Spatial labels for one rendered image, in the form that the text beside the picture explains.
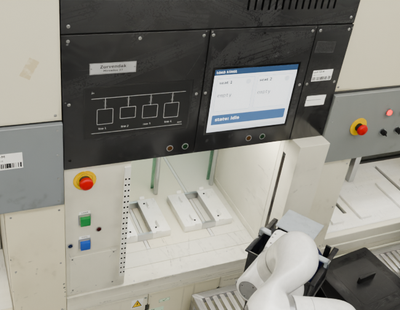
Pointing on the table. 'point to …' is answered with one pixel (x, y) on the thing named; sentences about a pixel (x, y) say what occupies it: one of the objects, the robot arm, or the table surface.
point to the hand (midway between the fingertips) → (298, 230)
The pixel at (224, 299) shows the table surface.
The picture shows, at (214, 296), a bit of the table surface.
